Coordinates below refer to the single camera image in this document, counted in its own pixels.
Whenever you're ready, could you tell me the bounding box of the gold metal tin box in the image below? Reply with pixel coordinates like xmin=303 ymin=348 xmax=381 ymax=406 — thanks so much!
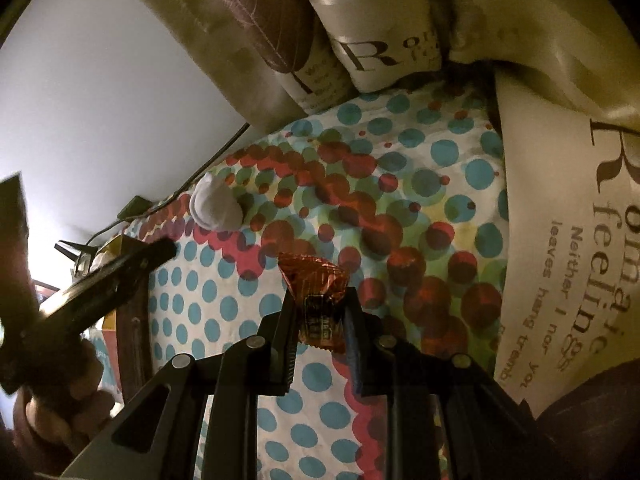
xmin=96 ymin=233 xmax=154 ymax=403

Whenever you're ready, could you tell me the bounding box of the red foil candy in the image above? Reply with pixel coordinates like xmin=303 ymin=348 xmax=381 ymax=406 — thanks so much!
xmin=278 ymin=252 xmax=349 ymax=354

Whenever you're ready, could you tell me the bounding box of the left human hand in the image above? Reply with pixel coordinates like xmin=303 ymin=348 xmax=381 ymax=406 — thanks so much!
xmin=13 ymin=339 xmax=115 ymax=456

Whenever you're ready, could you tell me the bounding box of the black wifi router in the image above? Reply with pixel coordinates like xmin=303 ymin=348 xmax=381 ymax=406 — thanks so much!
xmin=54 ymin=240 xmax=99 ymax=281

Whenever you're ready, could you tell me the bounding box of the white rolled sock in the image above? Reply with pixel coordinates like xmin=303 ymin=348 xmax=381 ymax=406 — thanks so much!
xmin=189 ymin=172 xmax=244 ymax=232

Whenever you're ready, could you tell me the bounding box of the polka dot bed sheet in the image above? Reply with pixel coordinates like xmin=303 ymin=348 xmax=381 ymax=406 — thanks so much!
xmin=89 ymin=79 xmax=511 ymax=480

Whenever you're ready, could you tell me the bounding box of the leaf print pillow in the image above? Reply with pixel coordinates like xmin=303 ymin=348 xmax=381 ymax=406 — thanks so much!
xmin=142 ymin=0 xmax=356 ymax=133

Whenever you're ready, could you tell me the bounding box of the beige lettered pillow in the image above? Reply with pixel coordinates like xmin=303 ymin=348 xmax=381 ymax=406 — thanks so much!
xmin=309 ymin=0 xmax=442 ymax=93

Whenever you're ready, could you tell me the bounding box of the dark green wall plug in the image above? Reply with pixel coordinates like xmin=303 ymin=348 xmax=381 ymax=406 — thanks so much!
xmin=117 ymin=195 xmax=153 ymax=221

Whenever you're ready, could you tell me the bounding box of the black cable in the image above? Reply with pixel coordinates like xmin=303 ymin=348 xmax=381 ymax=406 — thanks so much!
xmin=84 ymin=121 xmax=252 ymax=248

